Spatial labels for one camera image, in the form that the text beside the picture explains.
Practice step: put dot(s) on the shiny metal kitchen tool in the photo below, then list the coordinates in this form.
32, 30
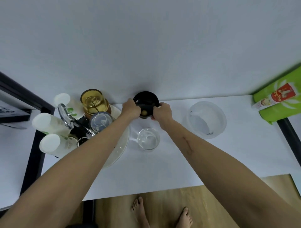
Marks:
67, 117

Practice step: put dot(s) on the person's right forearm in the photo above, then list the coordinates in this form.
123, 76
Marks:
223, 173

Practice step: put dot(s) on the white cup with leaf print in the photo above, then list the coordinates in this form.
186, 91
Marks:
67, 103
48, 123
55, 145

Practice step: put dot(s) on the amber glass jar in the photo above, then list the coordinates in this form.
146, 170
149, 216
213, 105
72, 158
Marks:
94, 103

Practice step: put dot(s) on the small jar with clear lid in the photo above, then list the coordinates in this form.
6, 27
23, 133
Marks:
101, 122

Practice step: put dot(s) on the person's left foot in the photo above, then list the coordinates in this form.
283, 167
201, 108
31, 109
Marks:
140, 212

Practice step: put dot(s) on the large clear plastic container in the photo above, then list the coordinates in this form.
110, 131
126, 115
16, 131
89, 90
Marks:
207, 119

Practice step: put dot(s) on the person's left forearm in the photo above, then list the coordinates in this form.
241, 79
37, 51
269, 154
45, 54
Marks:
70, 169

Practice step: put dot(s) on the black table leg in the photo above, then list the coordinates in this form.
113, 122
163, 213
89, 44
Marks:
289, 135

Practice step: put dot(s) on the person's right foot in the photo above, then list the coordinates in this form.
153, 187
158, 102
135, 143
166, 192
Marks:
184, 219

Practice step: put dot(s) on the person's left fingers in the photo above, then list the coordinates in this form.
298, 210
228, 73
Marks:
137, 110

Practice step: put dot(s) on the large clear glass plate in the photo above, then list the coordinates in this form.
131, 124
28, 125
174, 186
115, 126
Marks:
121, 143

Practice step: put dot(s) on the green printed bag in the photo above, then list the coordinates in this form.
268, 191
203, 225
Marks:
282, 101

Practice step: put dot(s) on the small clear glass bowl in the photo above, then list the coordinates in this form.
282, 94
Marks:
148, 139

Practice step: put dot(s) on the black metal table frame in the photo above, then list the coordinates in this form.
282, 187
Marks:
33, 162

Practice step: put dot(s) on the person's left hand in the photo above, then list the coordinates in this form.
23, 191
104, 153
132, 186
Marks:
129, 109

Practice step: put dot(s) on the person's right hand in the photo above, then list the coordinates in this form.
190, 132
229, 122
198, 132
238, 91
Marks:
163, 114

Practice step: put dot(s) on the yellow egg yolk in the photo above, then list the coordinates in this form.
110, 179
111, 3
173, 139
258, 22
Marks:
144, 113

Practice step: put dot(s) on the person's right fingers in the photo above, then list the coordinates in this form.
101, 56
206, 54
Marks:
156, 113

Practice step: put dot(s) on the person's foot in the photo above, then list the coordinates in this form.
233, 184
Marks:
140, 212
184, 219

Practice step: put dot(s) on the black bowl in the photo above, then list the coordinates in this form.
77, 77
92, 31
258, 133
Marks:
145, 99

